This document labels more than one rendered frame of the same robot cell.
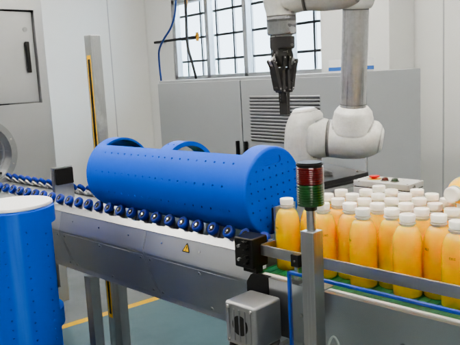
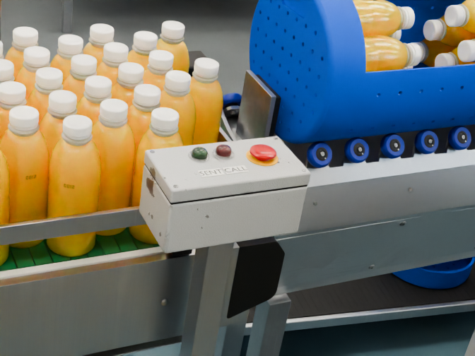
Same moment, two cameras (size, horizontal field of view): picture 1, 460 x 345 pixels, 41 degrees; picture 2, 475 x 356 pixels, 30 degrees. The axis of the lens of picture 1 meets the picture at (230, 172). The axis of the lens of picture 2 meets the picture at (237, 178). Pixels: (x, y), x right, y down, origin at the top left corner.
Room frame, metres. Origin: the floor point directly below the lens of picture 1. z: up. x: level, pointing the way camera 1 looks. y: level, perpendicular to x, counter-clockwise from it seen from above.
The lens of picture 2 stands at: (2.24, -1.48, 1.70)
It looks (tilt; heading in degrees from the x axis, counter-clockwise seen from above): 32 degrees down; 105
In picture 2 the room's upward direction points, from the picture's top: 10 degrees clockwise
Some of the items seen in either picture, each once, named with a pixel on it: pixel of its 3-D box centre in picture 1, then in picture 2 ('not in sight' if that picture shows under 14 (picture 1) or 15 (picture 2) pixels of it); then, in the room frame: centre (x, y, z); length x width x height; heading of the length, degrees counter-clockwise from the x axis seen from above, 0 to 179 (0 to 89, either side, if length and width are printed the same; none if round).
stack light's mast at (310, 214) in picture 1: (310, 196); not in sight; (1.38, -0.18, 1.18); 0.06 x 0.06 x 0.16
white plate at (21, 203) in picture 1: (14, 204); not in sight; (2.24, 0.81, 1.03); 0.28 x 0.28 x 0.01
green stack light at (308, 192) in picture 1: (310, 194); not in sight; (1.38, -0.18, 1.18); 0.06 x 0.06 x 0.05
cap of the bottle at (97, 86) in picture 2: (378, 196); (97, 86); (1.72, -0.42, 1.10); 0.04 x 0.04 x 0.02
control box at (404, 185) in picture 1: (387, 194); (223, 191); (1.96, -0.51, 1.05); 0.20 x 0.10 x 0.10; 45
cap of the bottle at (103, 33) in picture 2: (322, 206); (102, 32); (1.64, -0.25, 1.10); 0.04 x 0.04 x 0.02
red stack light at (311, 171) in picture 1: (309, 174); not in sight; (1.38, -0.18, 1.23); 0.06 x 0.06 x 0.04
